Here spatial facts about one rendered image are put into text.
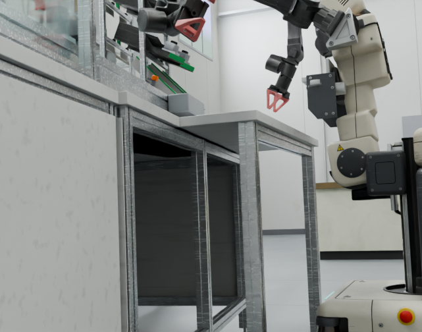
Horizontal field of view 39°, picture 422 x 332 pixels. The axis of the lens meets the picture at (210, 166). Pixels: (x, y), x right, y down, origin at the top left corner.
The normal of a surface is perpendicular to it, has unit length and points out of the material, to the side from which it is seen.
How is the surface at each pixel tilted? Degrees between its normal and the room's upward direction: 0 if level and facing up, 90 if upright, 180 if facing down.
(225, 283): 90
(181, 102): 90
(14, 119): 90
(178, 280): 90
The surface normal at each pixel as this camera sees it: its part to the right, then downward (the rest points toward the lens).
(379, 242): -0.37, -0.06
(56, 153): 0.97, -0.06
